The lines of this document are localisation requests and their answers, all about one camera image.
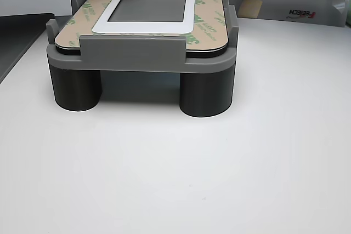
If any tan printed protective film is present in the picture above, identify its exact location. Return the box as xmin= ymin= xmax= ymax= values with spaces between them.
xmin=54 ymin=0 xmax=230 ymax=53

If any tan film scrap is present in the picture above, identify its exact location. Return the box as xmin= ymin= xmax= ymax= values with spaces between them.
xmin=237 ymin=0 xmax=263 ymax=19

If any white framed screen panel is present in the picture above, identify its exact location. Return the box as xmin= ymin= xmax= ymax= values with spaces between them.
xmin=54 ymin=0 xmax=230 ymax=59

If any grey fixture with dark legs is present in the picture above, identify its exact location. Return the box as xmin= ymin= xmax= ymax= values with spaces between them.
xmin=46 ymin=0 xmax=240 ymax=118

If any dark grey tray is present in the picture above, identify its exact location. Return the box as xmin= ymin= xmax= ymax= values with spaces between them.
xmin=0 ymin=13 xmax=57 ymax=84

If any white cardboard box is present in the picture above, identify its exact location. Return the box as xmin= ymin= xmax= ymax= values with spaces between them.
xmin=229 ymin=0 xmax=350 ymax=28

